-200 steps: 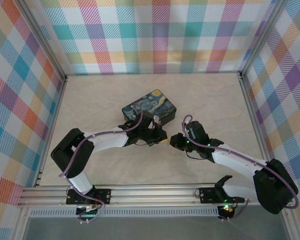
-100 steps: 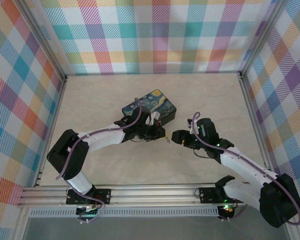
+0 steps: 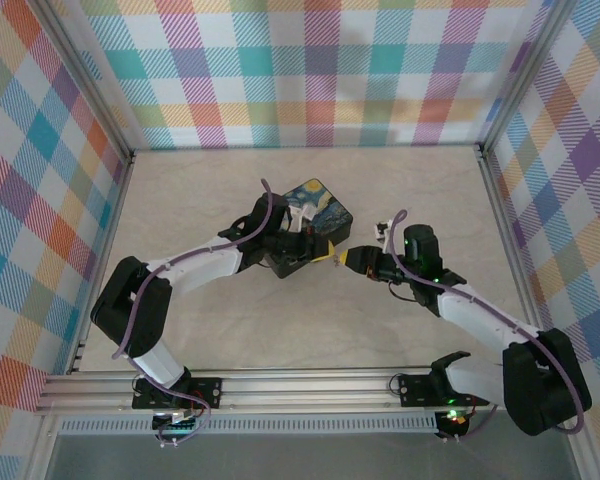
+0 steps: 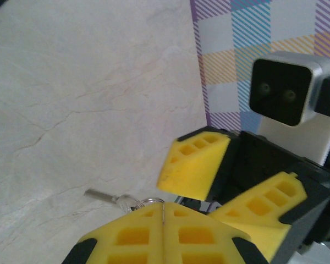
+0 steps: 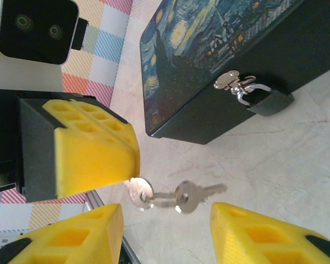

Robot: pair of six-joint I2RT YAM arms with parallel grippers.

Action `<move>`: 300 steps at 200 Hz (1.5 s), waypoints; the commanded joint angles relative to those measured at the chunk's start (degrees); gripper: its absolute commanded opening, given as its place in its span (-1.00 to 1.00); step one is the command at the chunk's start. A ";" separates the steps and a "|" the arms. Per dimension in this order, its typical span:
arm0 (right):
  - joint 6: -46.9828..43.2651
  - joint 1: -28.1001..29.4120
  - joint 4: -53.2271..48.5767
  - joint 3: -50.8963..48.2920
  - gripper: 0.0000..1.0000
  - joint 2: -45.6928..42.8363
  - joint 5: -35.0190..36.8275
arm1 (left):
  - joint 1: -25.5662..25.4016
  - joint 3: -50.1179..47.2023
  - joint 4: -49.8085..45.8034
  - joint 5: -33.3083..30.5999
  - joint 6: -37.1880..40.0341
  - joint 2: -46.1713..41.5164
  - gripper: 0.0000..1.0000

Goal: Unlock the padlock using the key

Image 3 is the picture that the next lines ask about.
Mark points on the small metal key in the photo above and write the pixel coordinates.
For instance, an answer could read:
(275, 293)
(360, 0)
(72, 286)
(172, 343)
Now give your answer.
(336, 260)

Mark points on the black starry night tin box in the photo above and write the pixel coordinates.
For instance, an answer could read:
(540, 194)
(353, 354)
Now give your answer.
(330, 210)

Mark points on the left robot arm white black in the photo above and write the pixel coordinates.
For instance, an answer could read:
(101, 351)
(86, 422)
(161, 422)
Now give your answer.
(135, 305)

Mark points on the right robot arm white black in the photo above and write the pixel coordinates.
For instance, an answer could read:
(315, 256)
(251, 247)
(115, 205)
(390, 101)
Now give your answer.
(530, 370)

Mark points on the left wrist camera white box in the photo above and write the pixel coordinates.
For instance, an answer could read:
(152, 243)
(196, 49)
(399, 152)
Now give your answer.
(300, 212)

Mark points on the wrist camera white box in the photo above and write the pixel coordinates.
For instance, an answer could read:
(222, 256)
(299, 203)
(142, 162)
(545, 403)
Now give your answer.
(300, 212)
(382, 230)

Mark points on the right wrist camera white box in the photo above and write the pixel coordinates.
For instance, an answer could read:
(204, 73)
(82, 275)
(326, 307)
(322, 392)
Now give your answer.
(382, 230)

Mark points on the aluminium frame side rail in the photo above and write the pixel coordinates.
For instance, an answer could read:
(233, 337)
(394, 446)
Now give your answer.
(510, 235)
(102, 250)

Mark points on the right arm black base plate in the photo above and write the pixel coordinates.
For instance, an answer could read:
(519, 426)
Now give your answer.
(415, 390)

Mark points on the aluminium mounting rail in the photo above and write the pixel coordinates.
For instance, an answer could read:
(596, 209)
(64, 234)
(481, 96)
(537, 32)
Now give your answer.
(305, 395)

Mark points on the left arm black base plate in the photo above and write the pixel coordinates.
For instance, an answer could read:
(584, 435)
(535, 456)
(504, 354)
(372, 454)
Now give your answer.
(207, 392)

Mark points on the aluminium frame post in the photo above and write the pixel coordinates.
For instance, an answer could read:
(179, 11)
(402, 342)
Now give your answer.
(525, 75)
(87, 80)

